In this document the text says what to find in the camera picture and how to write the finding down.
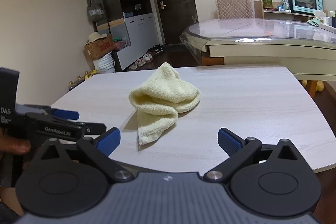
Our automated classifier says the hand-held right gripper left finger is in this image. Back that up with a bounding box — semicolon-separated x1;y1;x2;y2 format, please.
39;127;133;184

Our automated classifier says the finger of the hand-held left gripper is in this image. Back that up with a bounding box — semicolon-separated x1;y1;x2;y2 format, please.
39;106;80;121
75;121;107;138

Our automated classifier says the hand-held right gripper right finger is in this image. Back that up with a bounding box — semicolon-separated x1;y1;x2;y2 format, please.
203;127;302;184

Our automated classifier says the cream terry towel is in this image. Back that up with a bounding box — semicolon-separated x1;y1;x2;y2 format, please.
129;62;202;152

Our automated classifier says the person's left hand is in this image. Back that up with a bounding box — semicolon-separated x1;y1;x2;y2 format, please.
0;126;31;155

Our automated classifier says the group of cooking oil bottles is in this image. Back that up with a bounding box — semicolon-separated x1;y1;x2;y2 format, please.
68;70;98;92

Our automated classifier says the white plastic bucket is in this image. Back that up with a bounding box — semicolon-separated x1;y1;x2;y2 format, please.
93;52;116;74

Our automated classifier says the cardboard box red print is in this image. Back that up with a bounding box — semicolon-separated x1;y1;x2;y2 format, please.
84;34;114;60

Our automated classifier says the straw hat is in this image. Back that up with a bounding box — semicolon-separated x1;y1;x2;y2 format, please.
87;32;108;44

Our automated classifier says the row of shoes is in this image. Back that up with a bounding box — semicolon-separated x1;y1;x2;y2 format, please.
129;45;164;72

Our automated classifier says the colourful cloth pile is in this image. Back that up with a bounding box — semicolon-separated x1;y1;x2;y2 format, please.
112;36;129;51

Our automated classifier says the glass-topped dining table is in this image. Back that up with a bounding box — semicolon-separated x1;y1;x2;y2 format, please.
179;18;336;98

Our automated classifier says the yellow toy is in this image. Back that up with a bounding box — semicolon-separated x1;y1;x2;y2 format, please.
302;80;326;92

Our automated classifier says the grey hanging bag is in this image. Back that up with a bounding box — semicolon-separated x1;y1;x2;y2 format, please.
87;0;107;22

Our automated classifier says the quilted cover chair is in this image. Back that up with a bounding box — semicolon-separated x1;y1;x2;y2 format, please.
215;0;255;20

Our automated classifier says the wooden desktop shelf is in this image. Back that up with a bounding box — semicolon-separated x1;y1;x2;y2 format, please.
253;0;318;22

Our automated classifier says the green cloth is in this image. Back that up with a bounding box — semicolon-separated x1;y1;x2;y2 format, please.
307;17;322;28

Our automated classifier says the dark brown door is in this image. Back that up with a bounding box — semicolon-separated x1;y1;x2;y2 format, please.
149;0;198;46

